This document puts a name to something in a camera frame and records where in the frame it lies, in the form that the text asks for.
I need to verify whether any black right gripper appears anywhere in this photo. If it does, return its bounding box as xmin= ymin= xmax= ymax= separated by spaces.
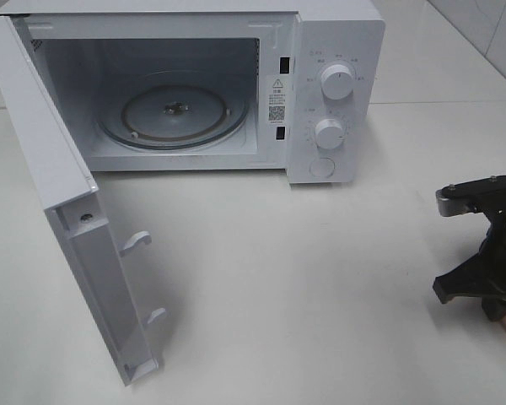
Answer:
xmin=433 ymin=175 xmax=506 ymax=321

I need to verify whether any round white door button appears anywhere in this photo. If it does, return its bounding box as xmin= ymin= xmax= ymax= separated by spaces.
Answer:
xmin=310 ymin=158 xmax=336 ymax=178

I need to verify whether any white microwave door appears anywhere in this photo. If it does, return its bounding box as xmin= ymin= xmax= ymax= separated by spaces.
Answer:
xmin=0 ymin=16 xmax=159 ymax=385

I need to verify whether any lower white microwave knob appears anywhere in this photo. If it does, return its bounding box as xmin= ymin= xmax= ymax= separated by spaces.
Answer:
xmin=314 ymin=118 xmax=345 ymax=150

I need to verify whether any white microwave knob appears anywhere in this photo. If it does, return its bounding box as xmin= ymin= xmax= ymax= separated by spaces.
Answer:
xmin=314 ymin=118 xmax=345 ymax=150
xmin=320 ymin=62 xmax=354 ymax=100

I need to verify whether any upper white microwave knob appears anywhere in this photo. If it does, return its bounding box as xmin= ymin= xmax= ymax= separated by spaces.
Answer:
xmin=320 ymin=62 xmax=354 ymax=100

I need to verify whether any white microwave oven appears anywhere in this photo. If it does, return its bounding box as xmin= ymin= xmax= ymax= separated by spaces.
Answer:
xmin=0 ymin=1 xmax=385 ymax=184

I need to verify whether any glass microwave turntable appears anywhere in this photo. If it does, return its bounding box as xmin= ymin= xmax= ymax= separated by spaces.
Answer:
xmin=98 ymin=70 xmax=256 ymax=151

